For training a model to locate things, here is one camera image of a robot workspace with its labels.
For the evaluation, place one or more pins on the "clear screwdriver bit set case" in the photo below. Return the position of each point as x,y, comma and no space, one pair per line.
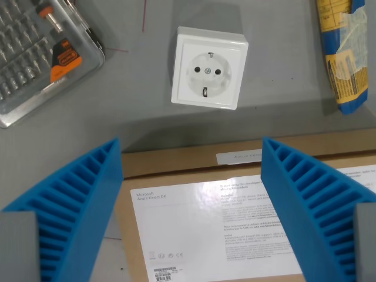
38,55

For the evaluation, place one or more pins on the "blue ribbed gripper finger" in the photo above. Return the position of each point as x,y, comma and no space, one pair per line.
82,199
296,199

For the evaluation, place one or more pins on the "orange silver bit extension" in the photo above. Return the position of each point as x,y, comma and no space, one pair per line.
50,16

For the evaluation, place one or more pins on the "blue yellow taped package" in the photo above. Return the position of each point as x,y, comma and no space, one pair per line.
345,53

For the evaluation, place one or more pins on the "brown cardboard Kinect box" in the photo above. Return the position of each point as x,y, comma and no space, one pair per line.
211,217

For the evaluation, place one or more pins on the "white wall socket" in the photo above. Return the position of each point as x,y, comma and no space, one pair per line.
209,68

